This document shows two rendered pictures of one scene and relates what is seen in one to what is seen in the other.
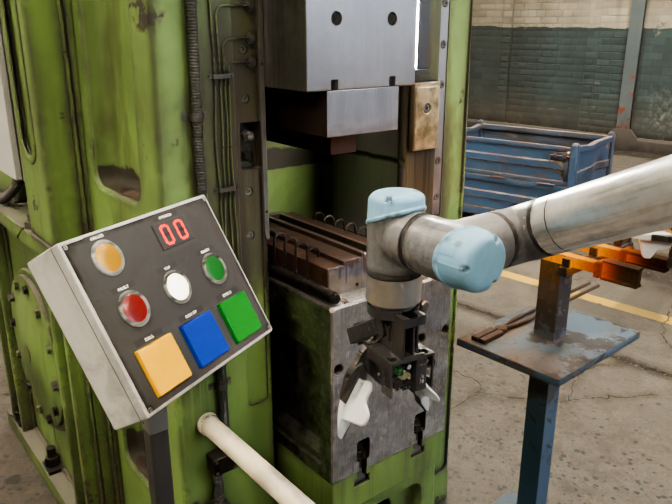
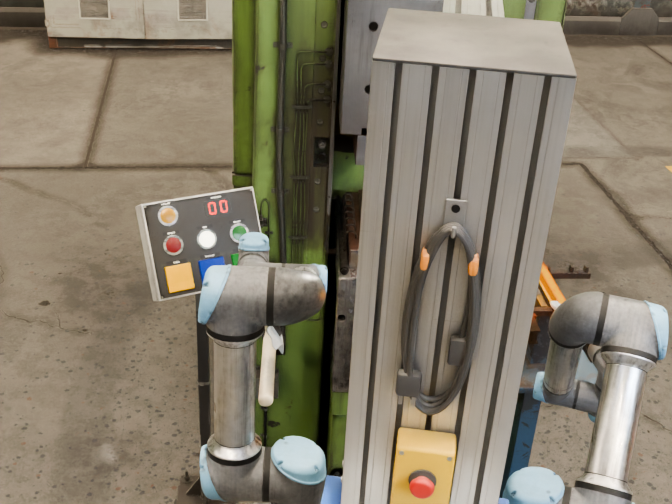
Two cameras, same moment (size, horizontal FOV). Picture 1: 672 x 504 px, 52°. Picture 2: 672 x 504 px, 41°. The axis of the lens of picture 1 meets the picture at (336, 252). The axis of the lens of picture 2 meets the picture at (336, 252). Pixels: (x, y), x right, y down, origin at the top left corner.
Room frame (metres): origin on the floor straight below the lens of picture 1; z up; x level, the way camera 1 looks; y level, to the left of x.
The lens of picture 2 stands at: (-0.62, -1.38, 2.36)
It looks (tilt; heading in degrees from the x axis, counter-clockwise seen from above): 29 degrees down; 35
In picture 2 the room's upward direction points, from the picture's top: 3 degrees clockwise
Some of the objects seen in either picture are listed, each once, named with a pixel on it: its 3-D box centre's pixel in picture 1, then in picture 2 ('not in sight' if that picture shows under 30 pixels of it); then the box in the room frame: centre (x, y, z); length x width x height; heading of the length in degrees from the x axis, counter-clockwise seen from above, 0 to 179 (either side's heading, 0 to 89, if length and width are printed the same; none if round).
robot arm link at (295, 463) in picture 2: not in sight; (295, 473); (0.55, -0.48, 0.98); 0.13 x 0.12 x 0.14; 127
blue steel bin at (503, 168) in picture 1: (518, 176); not in sight; (5.35, -1.44, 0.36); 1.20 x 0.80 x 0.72; 50
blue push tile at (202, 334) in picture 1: (203, 339); (212, 271); (1.02, 0.22, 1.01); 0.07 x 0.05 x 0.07; 153
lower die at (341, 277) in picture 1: (308, 248); (377, 226); (1.66, 0.07, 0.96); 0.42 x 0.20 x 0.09; 38
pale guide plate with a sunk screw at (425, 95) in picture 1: (424, 116); not in sight; (1.79, -0.23, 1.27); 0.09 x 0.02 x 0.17; 128
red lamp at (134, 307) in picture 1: (134, 308); (173, 245); (0.95, 0.30, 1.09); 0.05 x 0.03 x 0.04; 128
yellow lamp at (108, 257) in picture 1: (108, 257); (167, 215); (0.97, 0.34, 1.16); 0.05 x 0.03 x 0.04; 128
